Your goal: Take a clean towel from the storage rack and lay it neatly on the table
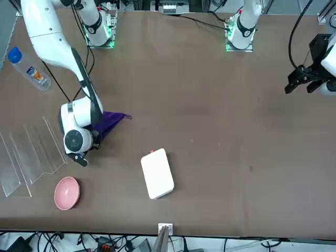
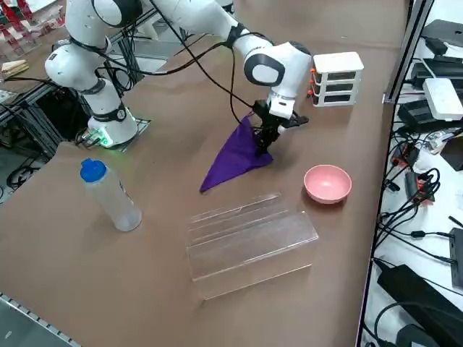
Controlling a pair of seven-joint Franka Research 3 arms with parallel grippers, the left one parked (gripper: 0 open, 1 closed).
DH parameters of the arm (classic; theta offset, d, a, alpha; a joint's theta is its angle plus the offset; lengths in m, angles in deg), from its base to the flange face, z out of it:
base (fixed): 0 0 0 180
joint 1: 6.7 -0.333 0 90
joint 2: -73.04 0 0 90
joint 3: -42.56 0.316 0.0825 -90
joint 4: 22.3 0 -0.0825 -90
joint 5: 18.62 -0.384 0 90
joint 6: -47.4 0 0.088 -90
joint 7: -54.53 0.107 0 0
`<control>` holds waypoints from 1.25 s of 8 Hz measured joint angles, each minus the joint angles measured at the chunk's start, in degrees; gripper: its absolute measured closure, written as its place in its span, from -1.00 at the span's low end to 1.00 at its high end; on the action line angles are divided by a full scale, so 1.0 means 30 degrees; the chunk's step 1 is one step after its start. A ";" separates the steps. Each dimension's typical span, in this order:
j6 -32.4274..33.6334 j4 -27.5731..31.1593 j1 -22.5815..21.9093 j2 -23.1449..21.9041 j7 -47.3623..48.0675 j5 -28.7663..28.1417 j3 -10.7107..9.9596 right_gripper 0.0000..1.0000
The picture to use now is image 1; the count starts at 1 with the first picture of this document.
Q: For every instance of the clear acrylic stepped rack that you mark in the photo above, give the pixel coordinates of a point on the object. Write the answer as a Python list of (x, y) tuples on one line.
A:
[(34, 157)]

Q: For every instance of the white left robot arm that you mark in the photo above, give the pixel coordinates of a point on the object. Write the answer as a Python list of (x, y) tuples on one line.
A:
[(244, 29)]

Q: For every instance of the pink bowl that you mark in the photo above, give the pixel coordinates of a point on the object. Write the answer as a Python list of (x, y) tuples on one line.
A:
[(67, 194)]

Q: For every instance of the aluminium frame profile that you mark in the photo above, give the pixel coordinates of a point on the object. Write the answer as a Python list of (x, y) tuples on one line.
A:
[(324, 14)]

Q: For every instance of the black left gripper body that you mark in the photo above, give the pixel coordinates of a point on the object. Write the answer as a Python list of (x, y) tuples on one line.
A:
[(319, 50)]

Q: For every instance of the black device with orange buttons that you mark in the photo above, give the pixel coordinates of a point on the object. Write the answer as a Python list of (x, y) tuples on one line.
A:
[(105, 245)]

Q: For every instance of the grey power adapter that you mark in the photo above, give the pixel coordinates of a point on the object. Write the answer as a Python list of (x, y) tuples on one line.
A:
[(144, 246)]

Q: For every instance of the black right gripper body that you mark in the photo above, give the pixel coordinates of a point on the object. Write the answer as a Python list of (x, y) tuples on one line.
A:
[(78, 158)]

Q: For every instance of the purple towel with loop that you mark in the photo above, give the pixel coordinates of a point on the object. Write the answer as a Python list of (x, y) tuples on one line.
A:
[(111, 122)]

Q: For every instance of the white power strip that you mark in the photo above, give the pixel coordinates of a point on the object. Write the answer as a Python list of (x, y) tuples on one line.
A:
[(169, 8)]

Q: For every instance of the grey aluminium post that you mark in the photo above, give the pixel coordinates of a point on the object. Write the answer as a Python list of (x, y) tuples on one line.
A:
[(161, 241)]

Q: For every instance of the clear plastic bottle blue cap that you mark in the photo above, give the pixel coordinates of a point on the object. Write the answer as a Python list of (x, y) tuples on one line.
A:
[(31, 71)]

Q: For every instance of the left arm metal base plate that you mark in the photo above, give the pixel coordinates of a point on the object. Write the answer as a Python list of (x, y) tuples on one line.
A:
[(249, 49)]

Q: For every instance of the black power adapter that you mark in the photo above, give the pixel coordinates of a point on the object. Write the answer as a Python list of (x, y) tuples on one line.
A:
[(18, 244)]

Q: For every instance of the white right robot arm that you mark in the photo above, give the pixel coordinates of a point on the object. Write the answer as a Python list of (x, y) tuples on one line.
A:
[(44, 34)]

